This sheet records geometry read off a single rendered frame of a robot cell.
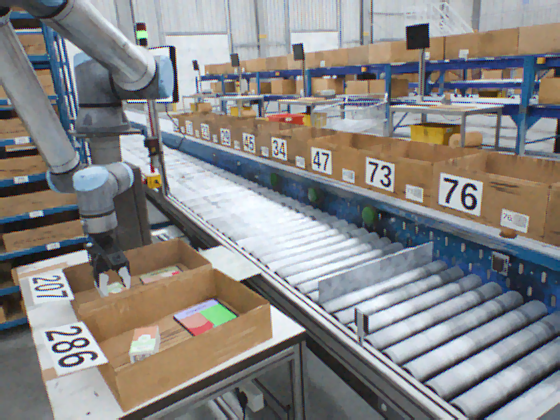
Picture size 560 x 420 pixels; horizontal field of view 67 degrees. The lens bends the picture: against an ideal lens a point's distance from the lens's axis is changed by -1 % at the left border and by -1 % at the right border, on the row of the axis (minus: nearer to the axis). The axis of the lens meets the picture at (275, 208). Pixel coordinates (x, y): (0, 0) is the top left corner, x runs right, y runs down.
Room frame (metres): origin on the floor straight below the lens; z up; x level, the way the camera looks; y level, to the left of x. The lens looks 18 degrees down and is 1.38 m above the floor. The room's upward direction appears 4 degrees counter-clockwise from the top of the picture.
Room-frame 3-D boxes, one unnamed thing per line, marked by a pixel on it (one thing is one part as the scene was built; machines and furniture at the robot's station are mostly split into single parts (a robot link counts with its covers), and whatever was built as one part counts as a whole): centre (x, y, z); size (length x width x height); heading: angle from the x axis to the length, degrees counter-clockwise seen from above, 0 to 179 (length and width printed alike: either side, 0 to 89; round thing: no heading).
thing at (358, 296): (1.18, -0.33, 0.72); 0.52 x 0.05 x 0.05; 118
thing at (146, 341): (0.88, 0.33, 0.78); 0.10 x 0.06 x 0.05; 8
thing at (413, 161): (1.67, -0.58, 0.96); 0.39 x 0.29 x 0.17; 28
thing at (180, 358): (0.92, 0.26, 0.80); 0.38 x 0.28 x 0.10; 126
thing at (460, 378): (0.83, -0.51, 0.72); 0.52 x 0.05 x 0.05; 118
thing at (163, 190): (2.38, 0.63, 1.11); 0.12 x 0.05 x 0.88; 28
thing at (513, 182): (1.32, -0.77, 0.97); 0.39 x 0.29 x 0.17; 28
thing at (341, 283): (1.21, -0.31, 0.76); 0.46 x 0.01 x 0.09; 118
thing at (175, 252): (1.19, 0.43, 0.80); 0.38 x 0.28 x 0.10; 122
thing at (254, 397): (1.23, 0.21, 0.41); 0.45 x 0.06 x 0.08; 33
